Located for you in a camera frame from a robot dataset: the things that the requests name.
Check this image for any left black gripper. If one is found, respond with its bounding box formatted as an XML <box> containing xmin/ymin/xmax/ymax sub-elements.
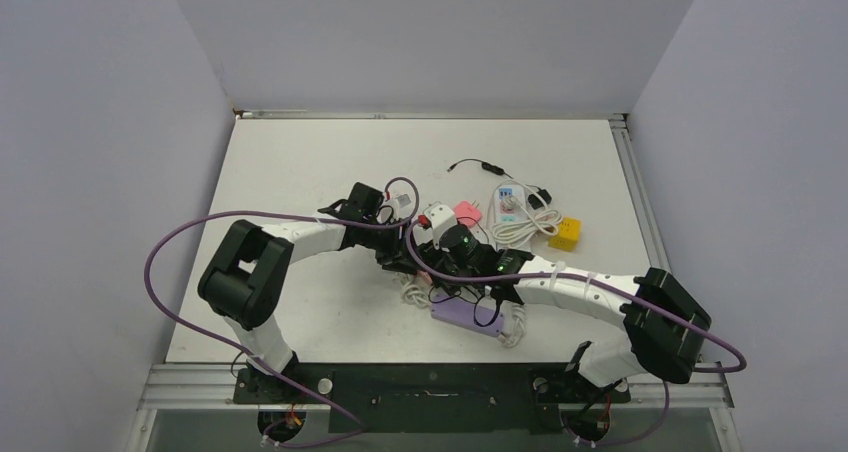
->
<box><xmin>359</xmin><ymin>217</ymin><xmax>424</xmax><ymax>274</ymax></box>

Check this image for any white multi-socket power strip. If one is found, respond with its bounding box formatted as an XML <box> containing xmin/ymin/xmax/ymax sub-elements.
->
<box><xmin>490</xmin><ymin>180</ymin><xmax>528</xmax><ymax>225</ymax></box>

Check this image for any black plug adapter with cable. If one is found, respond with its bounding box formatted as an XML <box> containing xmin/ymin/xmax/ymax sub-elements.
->
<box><xmin>446</xmin><ymin>158</ymin><xmax>553</xmax><ymax>210</ymax></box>

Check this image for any yellow cube plug adapter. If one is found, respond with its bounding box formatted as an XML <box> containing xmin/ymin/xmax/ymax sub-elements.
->
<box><xmin>547</xmin><ymin>217</ymin><xmax>582</xmax><ymax>252</ymax></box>

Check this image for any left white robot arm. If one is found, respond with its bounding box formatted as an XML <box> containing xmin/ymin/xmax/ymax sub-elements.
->
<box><xmin>198</xmin><ymin>182</ymin><xmax>420</xmax><ymax>402</ymax></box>

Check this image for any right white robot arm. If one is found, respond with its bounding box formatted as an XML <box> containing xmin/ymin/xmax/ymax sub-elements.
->
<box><xmin>405</xmin><ymin>224</ymin><xmax>712</xmax><ymax>400</ymax></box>

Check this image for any purple power strip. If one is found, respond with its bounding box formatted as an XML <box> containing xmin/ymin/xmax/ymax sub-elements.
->
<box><xmin>430</xmin><ymin>299</ymin><xmax>504</xmax><ymax>337</ymax></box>

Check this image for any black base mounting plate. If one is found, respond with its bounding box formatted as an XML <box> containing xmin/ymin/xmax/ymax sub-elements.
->
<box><xmin>233</xmin><ymin>362</ymin><xmax>632</xmax><ymax>436</ymax></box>

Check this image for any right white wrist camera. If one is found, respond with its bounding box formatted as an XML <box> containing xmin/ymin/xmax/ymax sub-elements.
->
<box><xmin>418</xmin><ymin>202</ymin><xmax>458</xmax><ymax>249</ymax></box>

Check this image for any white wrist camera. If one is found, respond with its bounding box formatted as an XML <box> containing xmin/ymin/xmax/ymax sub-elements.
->
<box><xmin>387</xmin><ymin>194</ymin><xmax>417</xmax><ymax>222</ymax></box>
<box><xmin>418</xmin><ymin>202</ymin><xmax>458</xmax><ymax>249</ymax></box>

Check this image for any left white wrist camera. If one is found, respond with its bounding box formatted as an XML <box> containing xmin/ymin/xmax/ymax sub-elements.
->
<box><xmin>387</xmin><ymin>194</ymin><xmax>417</xmax><ymax>222</ymax></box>

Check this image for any white cord of pink cube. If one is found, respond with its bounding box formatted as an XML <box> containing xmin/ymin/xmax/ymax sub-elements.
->
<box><xmin>397</xmin><ymin>272</ymin><xmax>433</xmax><ymax>311</ymax></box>

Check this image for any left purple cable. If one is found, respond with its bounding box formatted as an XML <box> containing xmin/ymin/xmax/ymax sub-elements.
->
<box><xmin>142</xmin><ymin>175</ymin><xmax>421</xmax><ymax>449</ymax></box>

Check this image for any purple cable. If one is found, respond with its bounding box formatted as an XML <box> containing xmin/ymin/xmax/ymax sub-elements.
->
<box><xmin>142</xmin><ymin>175</ymin><xmax>421</xmax><ymax>449</ymax></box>
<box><xmin>404</xmin><ymin>219</ymin><xmax>749</xmax><ymax>449</ymax></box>

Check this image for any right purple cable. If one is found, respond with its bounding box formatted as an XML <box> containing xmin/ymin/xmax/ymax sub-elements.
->
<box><xmin>404</xmin><ymin>219</ymin><xmax>749</xmax><ymax>449</ymax></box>

